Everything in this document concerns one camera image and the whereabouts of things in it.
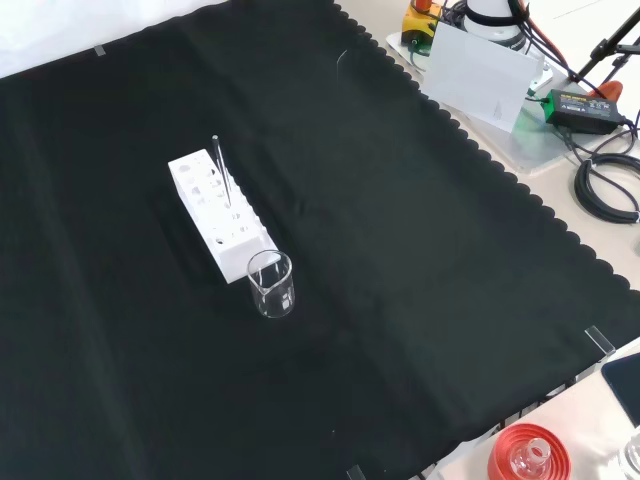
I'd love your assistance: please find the black tripod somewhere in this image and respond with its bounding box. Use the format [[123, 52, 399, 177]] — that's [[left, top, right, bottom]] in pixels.
[[569, 7, 640, 84]]

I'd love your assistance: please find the clear glass rod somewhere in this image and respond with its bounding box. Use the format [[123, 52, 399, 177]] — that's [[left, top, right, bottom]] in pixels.
[[211, 134, 232, 209]]

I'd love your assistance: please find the yellow stop button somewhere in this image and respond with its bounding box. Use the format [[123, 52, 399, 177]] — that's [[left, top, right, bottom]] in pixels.
[[402, 0, 444, 46]]

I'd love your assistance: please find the orange clamp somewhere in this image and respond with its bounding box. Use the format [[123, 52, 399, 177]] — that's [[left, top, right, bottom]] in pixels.
[[585, 78, 624, 101]]

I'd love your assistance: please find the black tablet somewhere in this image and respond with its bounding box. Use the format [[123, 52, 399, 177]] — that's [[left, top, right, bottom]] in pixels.
[[600, 351, 640, 429]]

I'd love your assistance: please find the clear glass beaker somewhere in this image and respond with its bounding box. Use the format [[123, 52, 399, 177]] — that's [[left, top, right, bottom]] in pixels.
[[246, 249, 296, 320]]

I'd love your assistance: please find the black bench cloth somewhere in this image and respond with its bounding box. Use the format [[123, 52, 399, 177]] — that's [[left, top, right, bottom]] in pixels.
[[0, 0, 640, 480]]

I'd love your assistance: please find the white test tube rack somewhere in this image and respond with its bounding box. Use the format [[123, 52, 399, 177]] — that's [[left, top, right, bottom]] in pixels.
[[167, 148, 279, 285]]

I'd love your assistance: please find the clear glass vessel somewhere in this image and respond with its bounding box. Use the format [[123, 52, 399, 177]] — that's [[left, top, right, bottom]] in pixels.
[[617, 432, 640, 480]]

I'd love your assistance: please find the clear base plate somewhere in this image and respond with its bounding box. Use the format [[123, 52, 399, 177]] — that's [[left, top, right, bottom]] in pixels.
[[384, 30, 609, 176]]

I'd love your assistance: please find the pale white board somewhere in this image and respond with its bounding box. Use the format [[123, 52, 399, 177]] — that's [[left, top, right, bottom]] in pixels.
[[423, 22, 545, 134]]

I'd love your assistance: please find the clear round-bottom flask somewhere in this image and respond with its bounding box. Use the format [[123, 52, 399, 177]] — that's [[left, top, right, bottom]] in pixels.
[[509, 438, 554, 476]]

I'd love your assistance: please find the orange cable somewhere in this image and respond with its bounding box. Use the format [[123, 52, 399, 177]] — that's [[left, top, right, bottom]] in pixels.
[[519, 0, 571, 71]]

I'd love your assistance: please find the black power adapter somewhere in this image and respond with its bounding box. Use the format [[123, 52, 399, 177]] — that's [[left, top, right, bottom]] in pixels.
[[544, 88, 627, 135]]

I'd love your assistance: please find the coiled black cable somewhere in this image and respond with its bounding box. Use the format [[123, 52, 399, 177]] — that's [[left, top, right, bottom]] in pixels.
[[573, 153, 640, 224]]

